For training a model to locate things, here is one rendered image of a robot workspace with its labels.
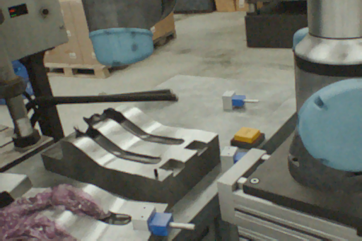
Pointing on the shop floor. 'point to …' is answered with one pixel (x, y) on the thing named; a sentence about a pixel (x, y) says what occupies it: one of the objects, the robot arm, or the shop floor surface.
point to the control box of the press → (35, 39)
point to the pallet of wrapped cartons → (76, 44)
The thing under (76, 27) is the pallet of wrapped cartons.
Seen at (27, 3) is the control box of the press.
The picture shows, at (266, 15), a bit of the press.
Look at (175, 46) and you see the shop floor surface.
